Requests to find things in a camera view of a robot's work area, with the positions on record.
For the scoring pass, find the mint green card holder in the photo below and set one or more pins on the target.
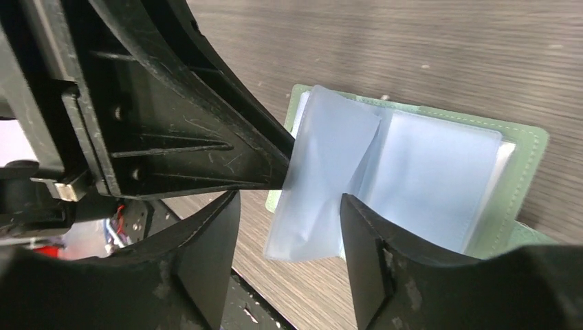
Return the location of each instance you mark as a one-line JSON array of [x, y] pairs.
[[453, 179]]

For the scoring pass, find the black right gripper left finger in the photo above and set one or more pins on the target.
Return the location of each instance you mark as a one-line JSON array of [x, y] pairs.
[[175, 279]]

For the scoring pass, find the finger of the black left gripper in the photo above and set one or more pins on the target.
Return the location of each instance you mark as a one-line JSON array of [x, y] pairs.
[[147, 125], [177, 25]]

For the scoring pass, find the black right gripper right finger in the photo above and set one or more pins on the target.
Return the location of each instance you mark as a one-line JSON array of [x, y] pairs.
[[401, 281]]

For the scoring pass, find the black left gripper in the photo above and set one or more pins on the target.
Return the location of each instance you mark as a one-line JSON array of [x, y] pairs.
[[46, 183]]

